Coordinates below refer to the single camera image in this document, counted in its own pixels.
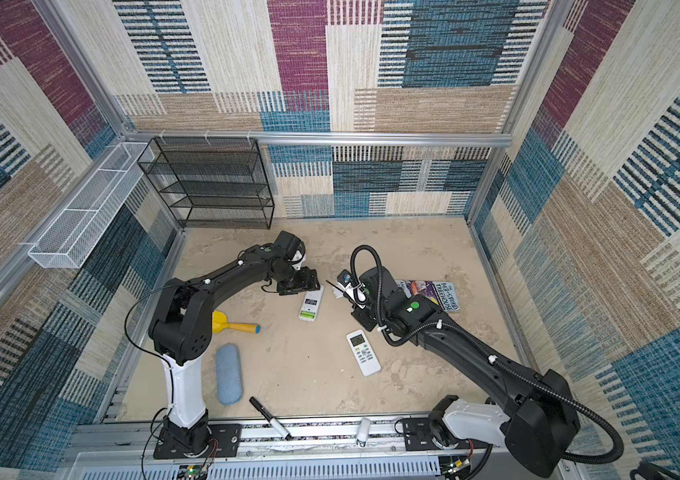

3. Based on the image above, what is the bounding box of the yellow scraper with blue tip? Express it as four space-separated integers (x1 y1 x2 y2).
212 311 261 334

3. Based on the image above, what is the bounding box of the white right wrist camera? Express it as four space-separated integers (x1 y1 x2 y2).
337 269 369 308

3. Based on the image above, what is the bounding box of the white remote with red buttons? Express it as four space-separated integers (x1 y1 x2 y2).
298 286 324 322

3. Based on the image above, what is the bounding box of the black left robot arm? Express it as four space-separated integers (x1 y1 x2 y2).
148 231 319 457

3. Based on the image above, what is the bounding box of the colourful magazine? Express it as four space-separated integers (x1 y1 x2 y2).
397 280 460 312

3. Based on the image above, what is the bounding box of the blue grey glasses case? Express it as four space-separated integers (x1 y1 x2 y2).
215 343 243 406

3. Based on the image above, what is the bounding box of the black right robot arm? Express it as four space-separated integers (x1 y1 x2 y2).
337 269 580 477

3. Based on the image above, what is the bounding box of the black corrugated cable conduit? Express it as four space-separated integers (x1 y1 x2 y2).
349 244 625 465

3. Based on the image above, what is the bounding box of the white air conditioner remote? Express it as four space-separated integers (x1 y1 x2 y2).
346 330 381 377

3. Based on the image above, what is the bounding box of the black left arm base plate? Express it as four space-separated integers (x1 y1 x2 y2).
153 422 242 460

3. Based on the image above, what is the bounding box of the black yellow screwdriver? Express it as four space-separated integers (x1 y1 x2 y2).
327 280 354 300

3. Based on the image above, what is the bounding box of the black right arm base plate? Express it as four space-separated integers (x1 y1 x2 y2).
394 417 487 451

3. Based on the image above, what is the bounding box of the white wire mesh basket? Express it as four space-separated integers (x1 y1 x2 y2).
28 142 147 269

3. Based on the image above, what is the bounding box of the black wire mesh shelf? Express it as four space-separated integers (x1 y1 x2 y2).
137 137 275 229

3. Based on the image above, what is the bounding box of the black marker pen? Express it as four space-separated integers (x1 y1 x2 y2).
249 396 293 441

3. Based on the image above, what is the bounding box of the white cylinder on rail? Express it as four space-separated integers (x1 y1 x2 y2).
355 418 371 448

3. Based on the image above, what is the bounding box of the aluminium front rail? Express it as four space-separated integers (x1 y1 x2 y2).
69 410 569 463

